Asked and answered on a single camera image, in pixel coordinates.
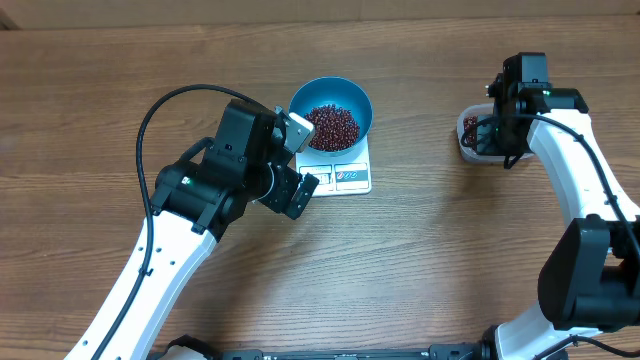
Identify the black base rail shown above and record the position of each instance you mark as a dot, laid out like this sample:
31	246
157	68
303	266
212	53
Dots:
187	347

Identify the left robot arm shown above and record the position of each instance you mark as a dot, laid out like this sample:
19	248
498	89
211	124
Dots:
194	201

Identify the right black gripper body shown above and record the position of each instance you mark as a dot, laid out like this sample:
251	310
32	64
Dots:
493	138

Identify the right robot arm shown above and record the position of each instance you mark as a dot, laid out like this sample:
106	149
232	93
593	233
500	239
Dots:
590	283

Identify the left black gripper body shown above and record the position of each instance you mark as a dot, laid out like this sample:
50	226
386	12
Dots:
286	185

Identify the blue metal bowl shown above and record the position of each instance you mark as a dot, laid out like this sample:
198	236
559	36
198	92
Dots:
339	91

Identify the clear plastic container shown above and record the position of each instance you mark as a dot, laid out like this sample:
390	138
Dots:
482	111

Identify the red beans in bowl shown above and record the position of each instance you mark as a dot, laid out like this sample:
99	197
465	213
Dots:
335	128

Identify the white digital kitchen scale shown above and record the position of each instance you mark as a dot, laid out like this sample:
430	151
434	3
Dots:
343	174

